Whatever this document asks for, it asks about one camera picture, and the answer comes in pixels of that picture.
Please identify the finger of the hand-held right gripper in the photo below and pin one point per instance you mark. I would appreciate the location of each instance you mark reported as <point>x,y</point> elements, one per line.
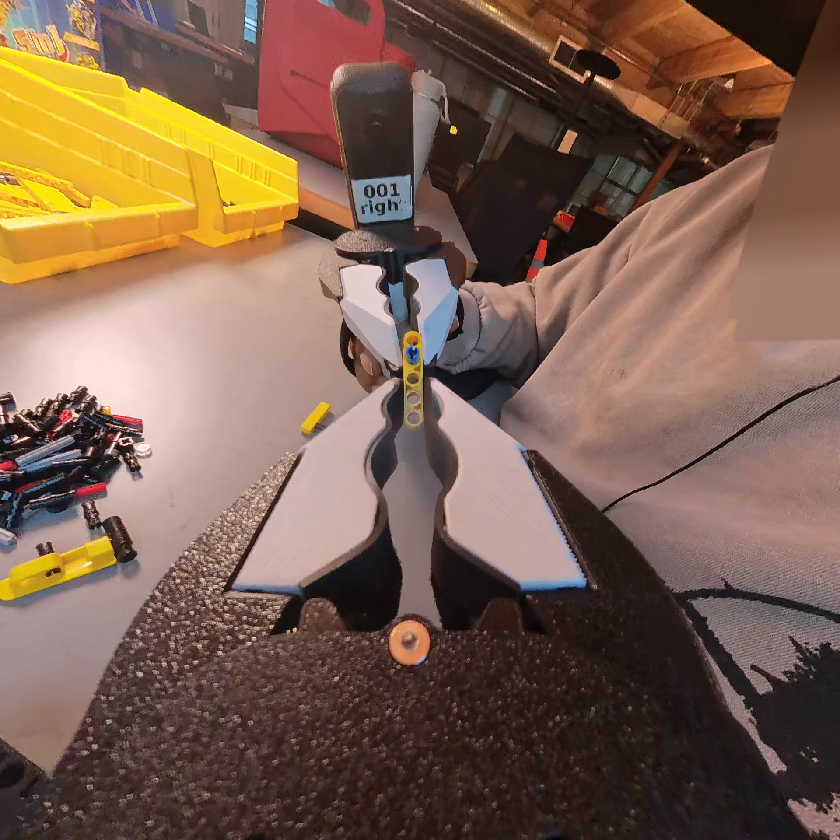
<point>364,308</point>
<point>436,295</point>

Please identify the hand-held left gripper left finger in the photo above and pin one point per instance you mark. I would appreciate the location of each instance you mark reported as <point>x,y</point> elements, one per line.
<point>315,512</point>

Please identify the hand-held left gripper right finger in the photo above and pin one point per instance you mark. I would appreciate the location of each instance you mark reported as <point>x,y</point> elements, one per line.
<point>505,518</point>

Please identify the long yellow holed beam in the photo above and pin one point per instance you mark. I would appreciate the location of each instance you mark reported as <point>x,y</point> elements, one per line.
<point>413,387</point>

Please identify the person's right forearm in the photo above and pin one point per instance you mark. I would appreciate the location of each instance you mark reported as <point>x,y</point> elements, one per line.
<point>558,308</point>

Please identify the grey desk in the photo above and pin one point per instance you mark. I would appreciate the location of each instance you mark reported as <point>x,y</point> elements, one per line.
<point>197,328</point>

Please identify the person's right hand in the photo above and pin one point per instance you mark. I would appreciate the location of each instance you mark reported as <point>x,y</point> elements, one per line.
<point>366,366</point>

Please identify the white water bottle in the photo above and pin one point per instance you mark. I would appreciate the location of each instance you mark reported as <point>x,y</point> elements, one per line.
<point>426,105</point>

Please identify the red cardboard box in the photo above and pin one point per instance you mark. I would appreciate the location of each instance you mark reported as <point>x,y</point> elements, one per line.
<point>308,79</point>

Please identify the plain yellow bar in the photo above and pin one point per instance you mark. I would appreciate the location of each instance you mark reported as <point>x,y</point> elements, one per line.
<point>315,418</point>

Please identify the orange traffic cone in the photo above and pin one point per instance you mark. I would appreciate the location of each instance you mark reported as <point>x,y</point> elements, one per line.
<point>537,259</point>

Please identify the person's beige sweatshirt torso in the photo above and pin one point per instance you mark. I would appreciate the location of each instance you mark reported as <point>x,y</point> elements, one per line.
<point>722,525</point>

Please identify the yellow piece with black pins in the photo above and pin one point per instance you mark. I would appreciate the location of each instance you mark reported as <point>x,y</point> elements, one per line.
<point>59,568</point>

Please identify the pile of small building pins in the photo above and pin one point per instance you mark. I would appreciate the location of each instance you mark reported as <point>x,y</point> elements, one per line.
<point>59,453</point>

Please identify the robot kit box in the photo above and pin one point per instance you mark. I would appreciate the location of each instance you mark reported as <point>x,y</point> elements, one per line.
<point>52,33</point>

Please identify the heap of yellow pieces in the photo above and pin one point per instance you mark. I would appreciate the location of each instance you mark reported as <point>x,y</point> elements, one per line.
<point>39,190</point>

